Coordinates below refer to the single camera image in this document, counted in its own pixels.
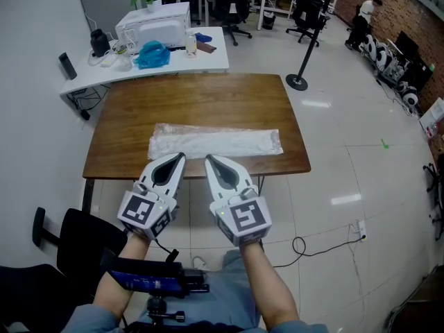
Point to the person's left forearm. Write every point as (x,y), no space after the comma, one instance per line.
(112,298)

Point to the person's blue jeans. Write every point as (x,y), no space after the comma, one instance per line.
(232,262)

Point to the clear plastic bag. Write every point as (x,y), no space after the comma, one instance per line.
(215,142)

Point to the clear plastic bottle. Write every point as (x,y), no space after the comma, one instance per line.
(191,45)

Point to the blue plastic bag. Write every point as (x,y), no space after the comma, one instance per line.
(152,55)

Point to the cluster of white black robots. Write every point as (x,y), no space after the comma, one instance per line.
(385,57)

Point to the person's left white shoe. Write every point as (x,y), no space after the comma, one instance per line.
(201,263)

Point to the black kettle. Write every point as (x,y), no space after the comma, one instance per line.
(100,43)

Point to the blue cloth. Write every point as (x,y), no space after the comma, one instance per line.
(204,37)

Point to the white microwave oven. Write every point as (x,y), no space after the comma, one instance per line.
(152,23)

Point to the black power adapter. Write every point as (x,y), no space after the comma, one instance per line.
(85,114)

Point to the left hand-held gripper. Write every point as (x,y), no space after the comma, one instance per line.
(142,212)

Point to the black trash bin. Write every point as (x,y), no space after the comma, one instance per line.
(269,21)

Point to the black table leg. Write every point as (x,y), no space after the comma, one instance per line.
(262,185)
(88,194)

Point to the white floor power strip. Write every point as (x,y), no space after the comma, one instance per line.
(361,231)

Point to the black monitor mount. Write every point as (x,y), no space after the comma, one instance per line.
(196,283)

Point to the person's blue shirt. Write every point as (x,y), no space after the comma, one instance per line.
(229,309)

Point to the black chest-mounted monitor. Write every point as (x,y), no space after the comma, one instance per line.
(149,281)

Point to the black coat rack stand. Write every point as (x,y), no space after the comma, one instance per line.
(308,54)

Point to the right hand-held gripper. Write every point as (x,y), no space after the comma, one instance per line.
(244,219)

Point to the grey monitor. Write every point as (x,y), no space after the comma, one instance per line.
(104,5)

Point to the brown cloth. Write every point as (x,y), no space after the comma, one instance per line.
(207,47)

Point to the person's right forearm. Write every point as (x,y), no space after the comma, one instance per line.
(270,290)

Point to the black thermos bottle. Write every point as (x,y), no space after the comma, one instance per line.
(67,66)

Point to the clear glass cup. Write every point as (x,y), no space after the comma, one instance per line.
(123,64)

